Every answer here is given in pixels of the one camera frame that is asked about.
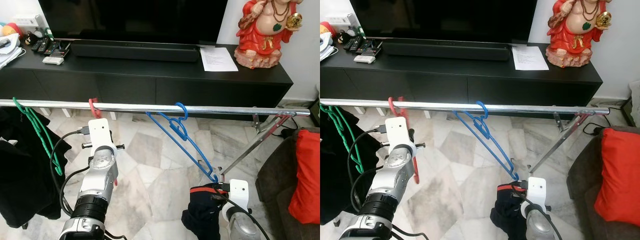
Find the red plastic clothes hanger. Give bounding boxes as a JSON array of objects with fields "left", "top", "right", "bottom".
[
  {"left": 88, "top": 97, "right": 121, "bottom": 188},
  {"left": 388, "top": 96, "right": 422, "bottom": 185}
]

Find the dark shirt with red trim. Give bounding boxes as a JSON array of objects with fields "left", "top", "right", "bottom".
[
  {"left": 490, "top": 182, "right": 528, "bottom": 240},
  {"left": 181, "top": 184, "right": 230, "bottom": 240}
]

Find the green plastic clothes hanger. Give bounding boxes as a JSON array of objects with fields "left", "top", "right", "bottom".
[
  {"left": 320, "top": 102, "right": 363, "bottom": 174},
  {"left": 12, "top": 97, "right": 65, "bottom": 177}
]

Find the blue plastic clothes hanger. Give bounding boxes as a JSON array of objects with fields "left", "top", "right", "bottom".
[
  {"left": 146, "top": 102, "right": 221, "bottom": 183},
  {"left": 452, "top": 101, "right": 521, "bottom": 182}
]

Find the red pillow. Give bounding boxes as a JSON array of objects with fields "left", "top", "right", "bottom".
[
  {"left": 594, "top": 127, "right": 640, "bottom": 227},
  {"left": 288, "top": 129, "right": 321, "bottom": 225}
]

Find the black fonemax LED shirt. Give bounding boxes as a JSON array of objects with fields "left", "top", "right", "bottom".
[
  {"left": 320, "top": 106, "right": 368, "bottom": 226},
  {"left": 0, "top": 107, "right": 73, "bottom": 228}
]

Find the dark brown sofa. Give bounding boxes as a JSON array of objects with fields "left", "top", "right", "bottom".
[
  {"left": 567, "top": 125, "right": 640, "bottom": 240},
  {"left": 257, "top": 127, "right": 321, "bottom": 240}
]

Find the stack of white papers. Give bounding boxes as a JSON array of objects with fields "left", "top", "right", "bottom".
[
  {"left": 0, "top": 36, "right": 27, "bottom": 70},
  {"left": 320, "top": 34, "right": 335, "bottom": 63}
]

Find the silver metal clothes rack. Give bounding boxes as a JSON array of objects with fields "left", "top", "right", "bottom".
[
  {"left": 320, "top": 98, "right": 611, "bottom": 177},
  {"left": 0, "top": 99, "right": 312, "bottom": 180}
]

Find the red robed Buddha statue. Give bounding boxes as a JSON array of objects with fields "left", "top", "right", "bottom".
[
  {"left": 234, "top": 0, "right": 303, "bottom": 69},
  {"left": 545, "top": 0, "right": 613, "bottom": 68}
]

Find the white power strip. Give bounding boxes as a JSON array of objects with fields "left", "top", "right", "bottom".
[
  {"left": 12, "top": 14, "right": 49, "bottom": 32},
  {"left": 327, "top": 12, "right": 362, "bottom": 29}
]

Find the white paper sheet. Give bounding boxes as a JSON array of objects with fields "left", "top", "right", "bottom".
[
  {"left": 199, "top": 46, "right": 240, "bottom": 72},
  {"left": 511, "top": 45, "right": 550, "bottom": 71}
]

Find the black TV cabinet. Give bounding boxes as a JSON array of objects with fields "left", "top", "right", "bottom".
[
  {"left": 320, "top": 37, "right": 603, "bottom": 106},
  {"left": 0, "top": 39, "right": 294, "bottom": 108}
]

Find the black soundbar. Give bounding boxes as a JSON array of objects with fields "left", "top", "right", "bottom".
[
  {"left": 70, "top": 41, "right": 201, "bottom": 63},
  {"left": 382, "top": 40, "right": 511, "bottom": 62}
]

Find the black flat screen TV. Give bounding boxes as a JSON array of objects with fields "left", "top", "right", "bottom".
[
  {"left": 350, "top": 0, "right": 538, "bottom": 43},
  {"left": 39, "top": 0, "right": 228, "bottom": 45}
]

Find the black power cable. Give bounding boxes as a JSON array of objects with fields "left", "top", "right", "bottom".
[
  {"left": 280, "top": 117, "right": 311, "bottom": 140},
  {"left": 582, "top": 102, "right": 631, "bottom": 136}
]

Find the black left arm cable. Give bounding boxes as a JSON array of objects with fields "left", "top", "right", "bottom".
[
  {"left": 346, "top": 125, "right": 389, "bottom": 213},
  {"left": 49, "top": 127, "right": 92, "bottom": 217}
]

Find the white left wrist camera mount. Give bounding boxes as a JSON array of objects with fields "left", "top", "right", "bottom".
[
  {"left": 87, "top": 118, "right": 125, "bottom": 157},
  {"left": 385, "top": 116, "right": 420, "bottom": 157}
]

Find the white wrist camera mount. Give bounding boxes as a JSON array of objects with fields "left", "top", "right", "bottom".
[
  {"left": 87, "top": 118, "right": 125, "bottom": 157},
  {"left": 227, "top": 179, "right": 250, "bottom": 211},
  {"left": 385, "top": 116, "right": 420, "bottom": 157},
  {"left": 526, "top": 176, "right": 548, "bottom": 211}
]

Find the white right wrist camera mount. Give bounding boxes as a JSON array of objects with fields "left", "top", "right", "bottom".
[
  {"left": 227, "top": 179, "right": 250, "bottom": 211},
  {"left": 526, "top": 176, "right": 548, "bottom": 211}
]

